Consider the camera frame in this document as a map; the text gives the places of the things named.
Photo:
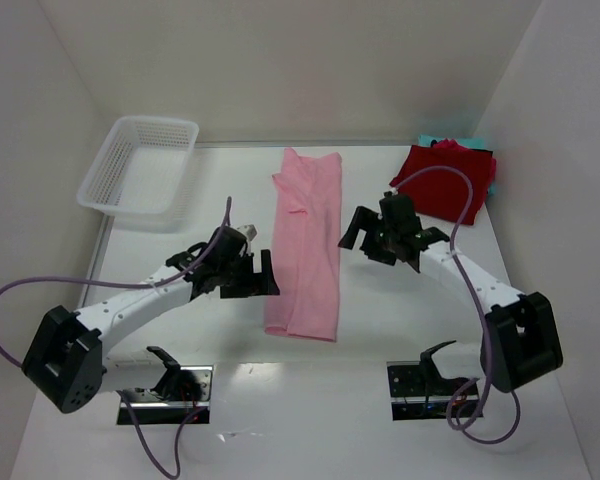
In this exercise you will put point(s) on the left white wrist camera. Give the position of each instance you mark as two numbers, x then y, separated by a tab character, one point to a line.
249	231

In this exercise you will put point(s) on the white plastic basket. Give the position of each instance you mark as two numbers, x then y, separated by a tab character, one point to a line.
141	168

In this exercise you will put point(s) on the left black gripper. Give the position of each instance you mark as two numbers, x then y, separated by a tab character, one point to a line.
247	282

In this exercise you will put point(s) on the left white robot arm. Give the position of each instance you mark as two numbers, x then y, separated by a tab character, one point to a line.
69	359

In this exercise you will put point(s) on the teal t shirt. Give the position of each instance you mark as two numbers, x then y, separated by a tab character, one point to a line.
461	144

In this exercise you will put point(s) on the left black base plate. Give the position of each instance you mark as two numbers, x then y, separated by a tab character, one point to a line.
168	400

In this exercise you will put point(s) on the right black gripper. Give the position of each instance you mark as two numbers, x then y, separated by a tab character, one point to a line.
380	242

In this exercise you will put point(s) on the red t shirt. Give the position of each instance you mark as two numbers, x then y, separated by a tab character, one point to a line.
446	181

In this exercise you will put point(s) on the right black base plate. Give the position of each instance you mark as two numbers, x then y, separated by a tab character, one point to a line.
415	398

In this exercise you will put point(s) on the pink t shirt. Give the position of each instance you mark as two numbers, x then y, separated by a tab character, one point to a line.
305	252

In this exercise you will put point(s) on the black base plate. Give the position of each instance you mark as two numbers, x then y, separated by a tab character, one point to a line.
168	400
415	398

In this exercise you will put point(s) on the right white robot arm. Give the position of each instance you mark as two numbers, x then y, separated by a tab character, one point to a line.
520	341

